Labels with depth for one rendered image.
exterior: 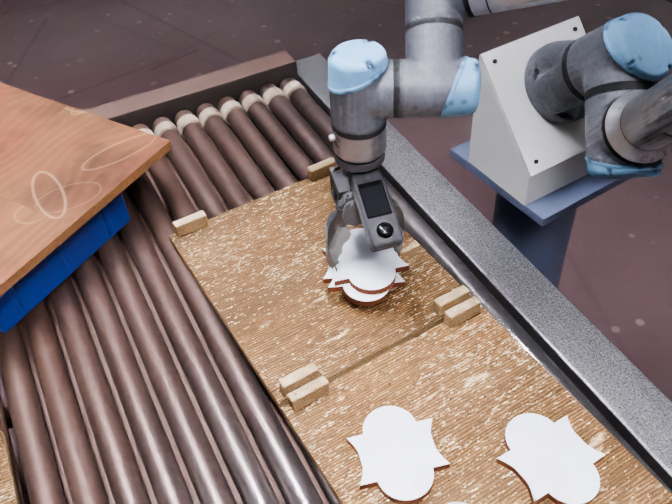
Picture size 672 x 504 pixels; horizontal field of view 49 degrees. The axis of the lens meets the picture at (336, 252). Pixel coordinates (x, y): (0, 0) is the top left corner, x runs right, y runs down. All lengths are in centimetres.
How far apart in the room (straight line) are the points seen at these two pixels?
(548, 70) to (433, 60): 47
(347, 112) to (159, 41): 300
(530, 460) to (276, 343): 40
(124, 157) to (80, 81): 240
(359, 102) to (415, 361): 38
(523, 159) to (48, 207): 82
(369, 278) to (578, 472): 40
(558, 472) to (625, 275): 165
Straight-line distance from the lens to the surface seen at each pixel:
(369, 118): 97
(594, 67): 130
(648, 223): 281
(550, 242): 161
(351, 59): 94
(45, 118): 150
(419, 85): 95
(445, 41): 97
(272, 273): 121
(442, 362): 109
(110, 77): 370
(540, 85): 140
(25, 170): 138
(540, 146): 141
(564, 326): 119
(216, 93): 166
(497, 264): 125
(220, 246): 127
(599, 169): 126
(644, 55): 129
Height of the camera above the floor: 181
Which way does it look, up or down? 45 degrees down
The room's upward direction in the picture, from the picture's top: 4 degrees counter-clockwise
